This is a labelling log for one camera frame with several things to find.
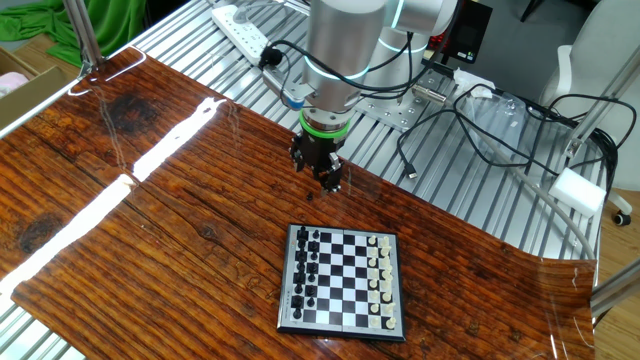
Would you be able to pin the wood grain table mat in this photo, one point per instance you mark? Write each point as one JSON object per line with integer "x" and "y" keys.
{"x": 200, "y": 175}

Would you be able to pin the black chess bishop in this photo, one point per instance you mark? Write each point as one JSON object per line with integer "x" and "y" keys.
{"x": 298, "y": 288}
{"x": 300, "y": 256}

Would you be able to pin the silver robot mounting plate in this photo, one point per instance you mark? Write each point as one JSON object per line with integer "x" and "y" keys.
{"x": 400, "y": 117}

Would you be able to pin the silver cylindrical connector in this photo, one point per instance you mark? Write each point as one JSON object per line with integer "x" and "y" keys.
{"x": 430, "y": 93}

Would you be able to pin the brown cardboard box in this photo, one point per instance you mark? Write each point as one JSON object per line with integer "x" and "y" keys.
{"x": 30, "y": 100}

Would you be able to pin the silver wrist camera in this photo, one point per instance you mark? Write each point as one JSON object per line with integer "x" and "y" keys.
{"x": 282, "y": 87}

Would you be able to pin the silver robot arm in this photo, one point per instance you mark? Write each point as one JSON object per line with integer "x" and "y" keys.
{"x": 340, "y": 50}

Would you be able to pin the white adapter block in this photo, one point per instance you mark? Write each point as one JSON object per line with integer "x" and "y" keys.
{"x": 577, "y": 192}

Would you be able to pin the white power strip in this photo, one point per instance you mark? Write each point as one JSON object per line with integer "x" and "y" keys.
{"x": 237, "y": 30}

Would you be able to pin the black red digit display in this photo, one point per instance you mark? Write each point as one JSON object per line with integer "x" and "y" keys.
{"x": 472, "y": 35}

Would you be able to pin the white chess knight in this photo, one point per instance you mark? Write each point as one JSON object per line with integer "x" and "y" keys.
{"x": 384, "y": 251}
{"x": 389, "y": 308}

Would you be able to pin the aluminium frame post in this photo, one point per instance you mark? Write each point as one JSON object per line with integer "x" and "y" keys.
{"x": 600, "y": 105}
{"x": 617, "y": 290}
{"x": 82, "y": 30}

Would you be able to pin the pink soft item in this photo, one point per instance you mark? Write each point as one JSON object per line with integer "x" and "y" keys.
{"x": 12, "y": 82}

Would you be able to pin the white chess rook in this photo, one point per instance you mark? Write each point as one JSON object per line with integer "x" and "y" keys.
{"x": 384, "y": 242}
{"x": 390, "y": 323}

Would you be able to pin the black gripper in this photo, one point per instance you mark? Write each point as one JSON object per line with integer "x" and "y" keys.
{"x": 322, "y": 147}

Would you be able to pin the white chess king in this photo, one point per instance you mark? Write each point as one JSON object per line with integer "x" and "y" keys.
{"x": 386, "y": 274}

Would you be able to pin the black white magnetic chessboard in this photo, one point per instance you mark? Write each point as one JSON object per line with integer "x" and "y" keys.
{"x": 340, "y": 285}

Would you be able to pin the white chess queen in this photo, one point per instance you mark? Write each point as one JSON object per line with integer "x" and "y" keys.
{"x": 385, "y": 285}

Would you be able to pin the clear plastic sheet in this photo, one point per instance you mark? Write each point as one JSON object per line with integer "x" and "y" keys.
{"x": 510, "y": 107}

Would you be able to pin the black chess rook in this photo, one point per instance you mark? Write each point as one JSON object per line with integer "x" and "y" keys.
{"x": 302, "y": 233}
{"x": 297, "y": 314}

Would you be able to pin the black chess queen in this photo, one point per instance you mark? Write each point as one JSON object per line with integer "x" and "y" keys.
{"x": 299, "y": 277}

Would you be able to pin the bright green cloth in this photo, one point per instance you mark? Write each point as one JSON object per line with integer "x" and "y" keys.
{"x": 120, "y": 25}

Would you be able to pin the white crumpled paper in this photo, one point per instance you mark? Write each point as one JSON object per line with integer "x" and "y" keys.
{"x": 467, "y": 80}

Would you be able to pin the black chess king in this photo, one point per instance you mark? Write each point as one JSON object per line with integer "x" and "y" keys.
{"x": 300, "y": 267}

